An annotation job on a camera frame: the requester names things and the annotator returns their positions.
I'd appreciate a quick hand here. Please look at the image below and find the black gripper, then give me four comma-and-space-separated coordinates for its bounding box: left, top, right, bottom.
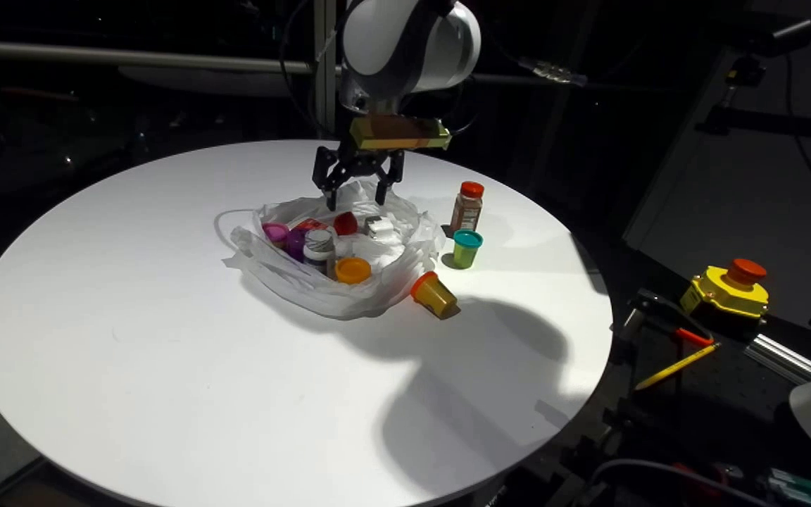
310, 143, 408, 213

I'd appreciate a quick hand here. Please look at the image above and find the round red item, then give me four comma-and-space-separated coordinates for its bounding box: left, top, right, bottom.
330, 212, 361, 240

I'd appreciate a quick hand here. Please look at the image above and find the white charger cube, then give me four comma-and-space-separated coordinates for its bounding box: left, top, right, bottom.
361, 212, 401, 242

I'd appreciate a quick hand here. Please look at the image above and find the spice jar with red lid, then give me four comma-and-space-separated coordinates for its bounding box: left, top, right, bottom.
448, 178, 486, 236

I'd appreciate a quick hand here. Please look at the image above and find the translucent white plastic bag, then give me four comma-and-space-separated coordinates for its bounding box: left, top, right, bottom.
212, 185, 448, 323

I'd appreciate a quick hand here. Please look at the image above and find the teal-lidded green dough can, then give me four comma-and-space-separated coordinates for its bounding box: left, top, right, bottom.
448, 225, 486, 274

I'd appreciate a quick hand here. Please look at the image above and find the purple container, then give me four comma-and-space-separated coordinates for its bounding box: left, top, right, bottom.
258, 218, 315, 266

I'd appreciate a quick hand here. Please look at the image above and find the horizontal metal railing bar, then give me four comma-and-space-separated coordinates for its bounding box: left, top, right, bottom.
0, 36, 344, 91

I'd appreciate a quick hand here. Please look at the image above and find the yellow rod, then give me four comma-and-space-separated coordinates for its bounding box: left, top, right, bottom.
631, 340, 720, 394

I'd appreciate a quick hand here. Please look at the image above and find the yellow emergency stop button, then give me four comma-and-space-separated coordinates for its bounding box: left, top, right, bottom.
679, 256, 772, 322

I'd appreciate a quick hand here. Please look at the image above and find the brown taped wrist camera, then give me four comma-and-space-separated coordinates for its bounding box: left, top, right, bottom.
347, 116, 453, 154

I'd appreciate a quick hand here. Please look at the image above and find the vertical metal post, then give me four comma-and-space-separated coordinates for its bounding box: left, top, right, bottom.
310, 0, 344, 142

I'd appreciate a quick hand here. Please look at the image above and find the black mounted camera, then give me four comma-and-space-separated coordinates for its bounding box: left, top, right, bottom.
698, 13, 811, 136

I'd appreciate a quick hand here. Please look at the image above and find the aluminium profile rail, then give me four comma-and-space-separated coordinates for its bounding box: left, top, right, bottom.
745, 330, 811, 384

